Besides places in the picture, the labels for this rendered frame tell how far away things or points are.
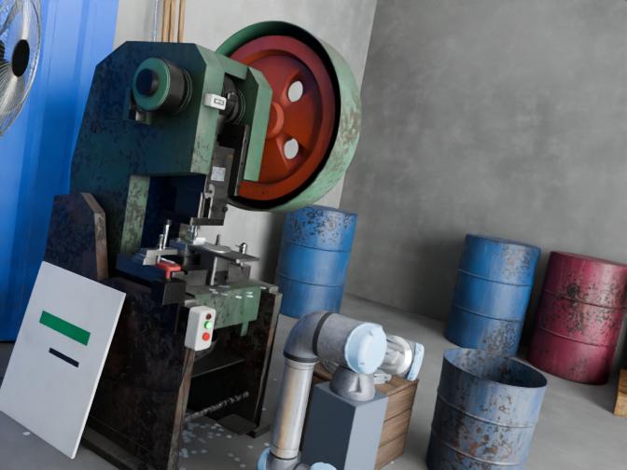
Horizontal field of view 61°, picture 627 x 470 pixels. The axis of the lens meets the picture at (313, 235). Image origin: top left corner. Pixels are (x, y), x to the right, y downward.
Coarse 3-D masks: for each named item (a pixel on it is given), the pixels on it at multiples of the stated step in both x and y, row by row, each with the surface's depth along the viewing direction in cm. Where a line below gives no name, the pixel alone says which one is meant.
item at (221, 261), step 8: (192, 248) 202; (200, 248) 200; (208, 248) 200; (216, 248) 203; (224, 248) 206; (208, 256) 200; (216, 256) 199; (224, 256) 194; (232, 256) 194; (240, 256) 197; (248, 256) 200; (256, 256) 203; (200, 264) 202; (208, 264) 200; (216, 264) 200; (224, 264) 204; (208, 272) 200; (216, 272) 201; (224, 272) 205; (208, 280) 200; (216, 280) 200; (224, 280) 206
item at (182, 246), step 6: (180, 240) 210; (186, 240) 214; (192, 240) 216; (174, 246) 206; (180, 246) 204; (186, 246) 203; (180, 252) 204; (186, 252) 203; (192, 252) 206; (198, 252) 209
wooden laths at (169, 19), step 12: (156, 0) 293; (168, 0) 300; (180, 0) 309; (156, 12) 294; (168, 12) 301; (180, 12) 309; (156, 24) 294; (180, 24) 309; (156, 36) 295; (168, 36) 306; (180, 36) 310
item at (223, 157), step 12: (216, 144) 206; (216, 156) 201; (228, 156) 207; (216, 168) 203; (228, 168) 208; (216, 180) 204; (228, 180) 210; (180, 192) 204; (192, 192) 201; (216, 192) 206; (180, 204) 204; (192, 204) 201; (204, 204) 201; (216, 204) 203; (192, 216) 201; (204, 216) 201; (216, 216) 204
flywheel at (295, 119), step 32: (256, 64) 240; (288, 64) 231; (320, 64) 219; (288, 96) 235; (320, 96) 223; (288, 128) 231; (320, 128) 223; (288, 160) 231; (320, 160) 219; (256, 192) 236; (288, 192) 227
